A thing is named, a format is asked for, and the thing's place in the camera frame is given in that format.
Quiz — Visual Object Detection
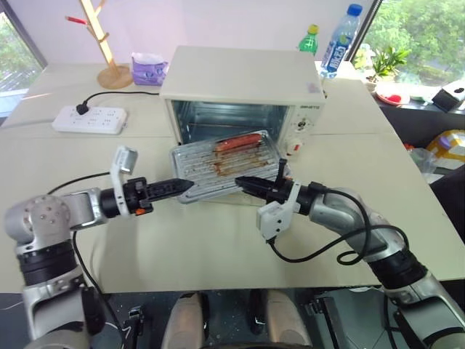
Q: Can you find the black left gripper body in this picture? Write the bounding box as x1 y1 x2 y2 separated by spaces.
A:
123 176 156 217

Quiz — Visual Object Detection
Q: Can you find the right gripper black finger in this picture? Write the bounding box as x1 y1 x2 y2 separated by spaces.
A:
234 175 279 188
239 184 270 199

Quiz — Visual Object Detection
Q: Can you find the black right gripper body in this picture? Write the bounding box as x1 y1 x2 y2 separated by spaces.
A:
262 158 299 205

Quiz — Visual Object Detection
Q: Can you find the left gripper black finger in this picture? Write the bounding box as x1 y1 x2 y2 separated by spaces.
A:
147 177 198 194
145 188 190 204

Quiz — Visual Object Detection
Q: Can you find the glass toaster oven door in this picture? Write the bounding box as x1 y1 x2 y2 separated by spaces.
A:
174 156 294 207

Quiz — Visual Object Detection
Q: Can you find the silver ribbed baking tray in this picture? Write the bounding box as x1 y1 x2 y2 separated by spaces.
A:
169 129 292 204

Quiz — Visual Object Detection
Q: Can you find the red grilled sausage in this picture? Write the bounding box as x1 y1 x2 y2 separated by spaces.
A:
214 132 263 154

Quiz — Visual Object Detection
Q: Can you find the white oven knob red mark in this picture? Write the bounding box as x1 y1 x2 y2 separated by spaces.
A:
286 138 304 159

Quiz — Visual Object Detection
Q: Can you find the cream toaster oven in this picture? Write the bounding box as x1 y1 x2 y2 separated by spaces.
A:
159 45 327 161

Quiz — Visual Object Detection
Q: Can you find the white power strip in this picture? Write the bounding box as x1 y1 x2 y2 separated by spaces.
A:
51 105 129 135

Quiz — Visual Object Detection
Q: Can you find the purple tissue pack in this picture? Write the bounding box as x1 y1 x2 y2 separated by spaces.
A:
131 52 169 87

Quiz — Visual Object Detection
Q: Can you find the grey rounded robot leg shape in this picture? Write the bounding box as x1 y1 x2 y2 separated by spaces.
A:
161 290 211 349
250 288 314 349

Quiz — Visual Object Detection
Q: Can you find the wooden mug tree stand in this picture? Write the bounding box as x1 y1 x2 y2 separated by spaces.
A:
65 0 134 89

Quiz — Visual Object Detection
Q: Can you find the red plate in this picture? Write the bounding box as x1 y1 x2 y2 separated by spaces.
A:
375 81 412 107

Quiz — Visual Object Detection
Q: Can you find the green bottle yellow cap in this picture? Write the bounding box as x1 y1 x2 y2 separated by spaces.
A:
298 23 321 57

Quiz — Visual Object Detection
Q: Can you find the clear plastic bag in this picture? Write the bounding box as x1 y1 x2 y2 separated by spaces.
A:
405 144 448 183

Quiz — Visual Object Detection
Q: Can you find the blue label water bottle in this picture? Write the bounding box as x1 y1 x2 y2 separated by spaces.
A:
319 3 363 80

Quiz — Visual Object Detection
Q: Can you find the green potted plant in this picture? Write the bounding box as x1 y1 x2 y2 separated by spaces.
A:
353 43 412 92

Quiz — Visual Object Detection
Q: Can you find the black chair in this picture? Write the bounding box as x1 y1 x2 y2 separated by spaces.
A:
429 168 465 234

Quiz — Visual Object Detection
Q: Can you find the yellow patterned bag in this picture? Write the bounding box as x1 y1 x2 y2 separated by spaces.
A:
424 129 465 163

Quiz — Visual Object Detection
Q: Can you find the black and white box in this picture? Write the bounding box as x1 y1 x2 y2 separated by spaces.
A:
432 80 465 113

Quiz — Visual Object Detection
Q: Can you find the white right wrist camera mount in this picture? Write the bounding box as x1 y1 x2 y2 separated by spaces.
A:
255 182 302 244

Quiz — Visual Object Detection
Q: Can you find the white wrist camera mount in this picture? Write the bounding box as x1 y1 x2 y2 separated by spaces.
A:
255 182 302 244
108 145 140 220

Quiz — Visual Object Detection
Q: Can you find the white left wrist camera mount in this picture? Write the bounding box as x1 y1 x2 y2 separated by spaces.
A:
108 145 140 220

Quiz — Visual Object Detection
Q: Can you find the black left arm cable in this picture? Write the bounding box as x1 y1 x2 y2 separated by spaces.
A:
46 172 124 328

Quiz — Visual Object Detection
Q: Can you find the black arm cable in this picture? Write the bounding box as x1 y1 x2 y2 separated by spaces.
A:
267 183 413 265
46 172 124 328

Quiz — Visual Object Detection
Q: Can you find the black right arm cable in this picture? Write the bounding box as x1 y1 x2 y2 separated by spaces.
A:
267 183 413 265

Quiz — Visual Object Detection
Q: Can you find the black plug with cable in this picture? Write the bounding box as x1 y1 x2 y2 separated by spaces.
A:
73 90 161 118

